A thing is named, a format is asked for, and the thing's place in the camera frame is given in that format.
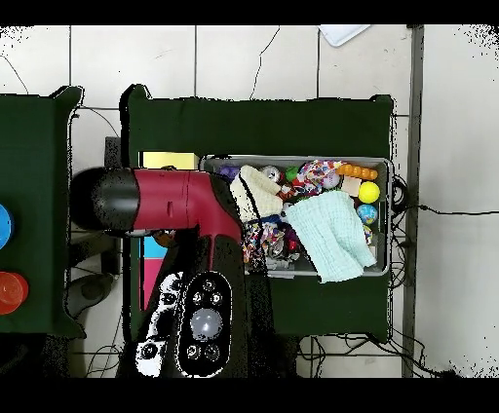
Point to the cream waffle cloth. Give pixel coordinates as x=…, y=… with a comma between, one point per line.
x=261, y=195

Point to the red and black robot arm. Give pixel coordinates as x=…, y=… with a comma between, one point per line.
x=167, y=198

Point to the wooden box with three holes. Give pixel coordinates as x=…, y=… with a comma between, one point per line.
x=171, y=159

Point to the crumpled colourful spotted cloth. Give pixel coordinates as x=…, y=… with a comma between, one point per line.
x=269, y=233

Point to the orange tiger plush toy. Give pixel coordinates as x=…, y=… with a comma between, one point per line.
x=286, y=191

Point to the large colourful spotted cloth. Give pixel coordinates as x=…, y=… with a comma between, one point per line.
x=315, y=175

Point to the mint green waffle cloth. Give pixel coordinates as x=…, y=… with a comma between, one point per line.
x=331, y=233

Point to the orange plastic toy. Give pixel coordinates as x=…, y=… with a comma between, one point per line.
x=356, y=172

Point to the blue globe ball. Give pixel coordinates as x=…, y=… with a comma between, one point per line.
x=367, y=214

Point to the yellow tennis ball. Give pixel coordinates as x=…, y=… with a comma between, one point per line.
x=368, y=193

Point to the black metal stand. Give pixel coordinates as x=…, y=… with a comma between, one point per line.
x=112, y=152

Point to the white tray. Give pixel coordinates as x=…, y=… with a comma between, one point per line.
x=343, y=33

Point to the dark green side table cloth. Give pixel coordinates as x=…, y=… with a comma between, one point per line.
x=35, y=175

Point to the blue round lid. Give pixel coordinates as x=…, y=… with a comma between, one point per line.
x=5, y=226

